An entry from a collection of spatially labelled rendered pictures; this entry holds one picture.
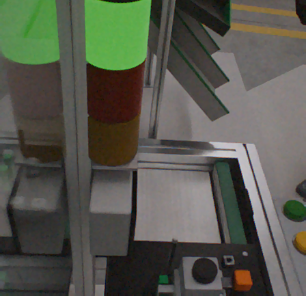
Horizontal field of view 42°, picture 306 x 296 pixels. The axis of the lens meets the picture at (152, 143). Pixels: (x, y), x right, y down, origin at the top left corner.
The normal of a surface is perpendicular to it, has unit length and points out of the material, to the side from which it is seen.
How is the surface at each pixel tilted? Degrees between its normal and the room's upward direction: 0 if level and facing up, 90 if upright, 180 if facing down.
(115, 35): 90
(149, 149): 0
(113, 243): 90
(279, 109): 0
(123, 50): 90
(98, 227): 90
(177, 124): 0
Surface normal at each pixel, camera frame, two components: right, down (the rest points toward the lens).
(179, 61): -0.15, 0.65
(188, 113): 0.09, -0.74
